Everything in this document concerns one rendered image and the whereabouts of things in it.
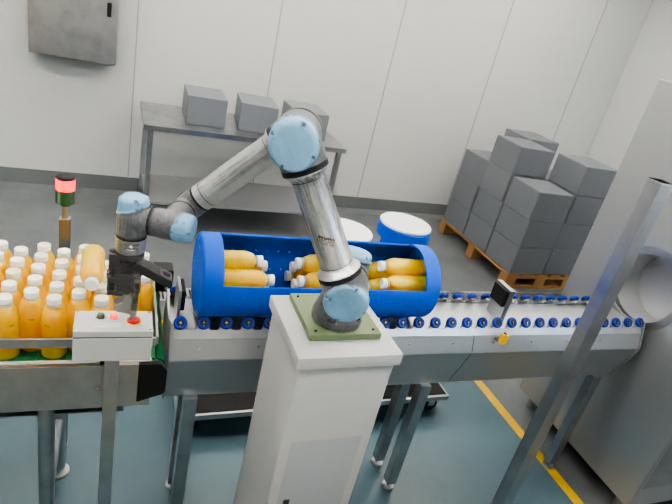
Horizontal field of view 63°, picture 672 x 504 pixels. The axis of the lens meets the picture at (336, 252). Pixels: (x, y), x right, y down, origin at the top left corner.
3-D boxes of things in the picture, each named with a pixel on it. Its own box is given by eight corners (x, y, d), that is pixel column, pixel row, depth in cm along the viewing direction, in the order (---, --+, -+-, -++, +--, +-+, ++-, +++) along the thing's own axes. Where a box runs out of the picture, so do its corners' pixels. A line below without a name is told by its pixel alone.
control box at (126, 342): (150, 360, 153) (153, 330, 149) (71, 362, 146) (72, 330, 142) (149, 339, 162) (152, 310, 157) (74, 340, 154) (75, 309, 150)
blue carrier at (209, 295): (428, 331, 210) (450, 266, 199) (196, 333, 177) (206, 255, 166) (398, 293, 234) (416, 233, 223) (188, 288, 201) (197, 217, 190)
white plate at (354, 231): (304, 222, 258) (304, 224, 258) (349, 246, 244) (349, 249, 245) (340, 213, 279) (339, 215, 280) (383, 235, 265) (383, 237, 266)
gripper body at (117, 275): (107, 282, 148) (109, 243, 143) (141, 283, 151) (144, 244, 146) (106, 297, 142) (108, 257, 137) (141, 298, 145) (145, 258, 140)
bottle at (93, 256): (98, 239, 173) (96, 269, 157) (110, 256, 177) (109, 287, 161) (77, 248, 172) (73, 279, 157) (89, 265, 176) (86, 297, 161)
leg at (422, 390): (395, 490, 260) (433, 387, 234) (384, 491, 258) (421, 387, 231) (390, 480, 265) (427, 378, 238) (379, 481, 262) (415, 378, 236)
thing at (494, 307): (503, 322, 236) (515, 291, 229) (495, 322, 234) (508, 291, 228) (490, 309, 244) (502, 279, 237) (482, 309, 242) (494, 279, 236)
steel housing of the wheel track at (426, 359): (620, 384, 270) (651, 326, 256) (162, 411, 188) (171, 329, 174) (580, 348, 294) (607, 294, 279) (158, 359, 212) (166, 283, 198)
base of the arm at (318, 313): (368, 330, 160) (377, 302, 156) (322, 333, 153) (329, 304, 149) (348, 302, 172) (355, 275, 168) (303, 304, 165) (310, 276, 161)
